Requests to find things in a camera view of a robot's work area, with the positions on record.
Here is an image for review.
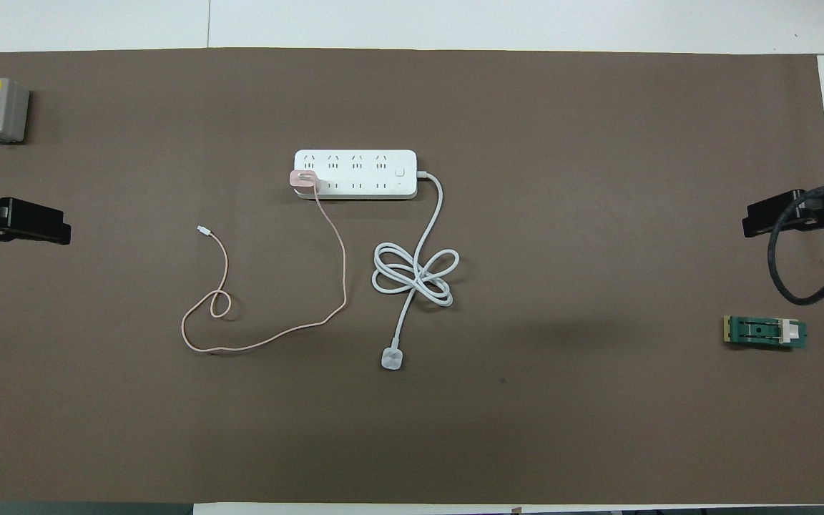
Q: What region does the pink charging cable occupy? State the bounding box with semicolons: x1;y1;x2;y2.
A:
182;193;348;353

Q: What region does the white power strip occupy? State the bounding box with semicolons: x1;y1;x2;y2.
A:
293;148;418;201

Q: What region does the brown table mat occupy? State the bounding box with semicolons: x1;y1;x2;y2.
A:
0;47;824;505

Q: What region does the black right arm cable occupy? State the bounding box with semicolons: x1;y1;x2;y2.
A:
767;182;824;305

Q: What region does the green knife switch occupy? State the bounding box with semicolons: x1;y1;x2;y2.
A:
723;315;808;352

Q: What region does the white power strip cord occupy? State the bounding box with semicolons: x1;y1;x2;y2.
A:
371;170;461;371

